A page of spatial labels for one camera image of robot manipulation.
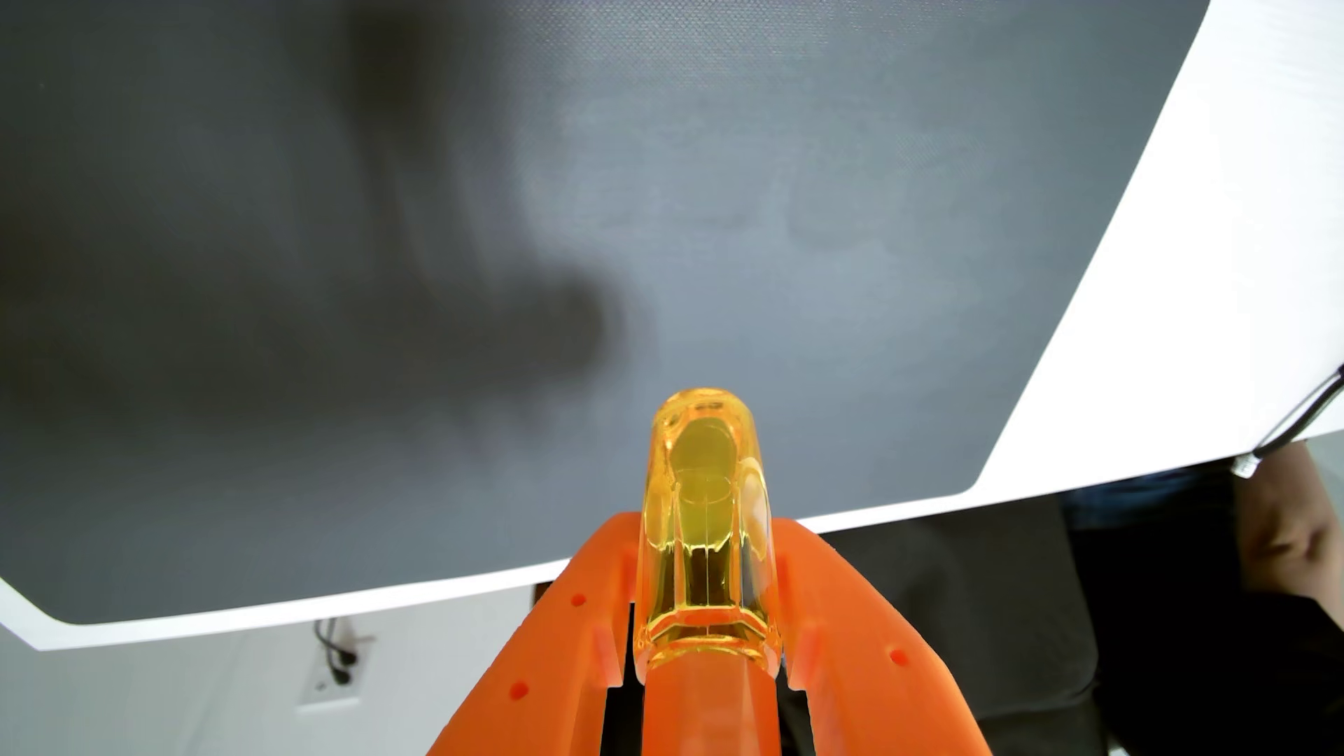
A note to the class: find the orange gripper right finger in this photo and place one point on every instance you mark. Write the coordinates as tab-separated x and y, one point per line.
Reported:
871	672

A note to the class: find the yellow eyedrops bottle orange cap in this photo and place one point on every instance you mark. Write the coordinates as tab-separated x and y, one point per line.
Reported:
706	546

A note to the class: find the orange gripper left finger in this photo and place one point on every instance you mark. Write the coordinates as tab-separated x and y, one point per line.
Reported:
546	661

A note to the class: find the black backpack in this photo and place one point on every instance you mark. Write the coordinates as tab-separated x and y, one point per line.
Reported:
976	609

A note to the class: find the white wall outlet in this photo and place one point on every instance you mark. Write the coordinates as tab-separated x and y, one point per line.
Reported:
336	667

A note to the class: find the person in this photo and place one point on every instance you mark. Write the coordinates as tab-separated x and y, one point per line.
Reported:
1186	651

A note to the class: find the dark grey textured mat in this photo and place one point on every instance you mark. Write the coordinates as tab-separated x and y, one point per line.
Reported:
525	262

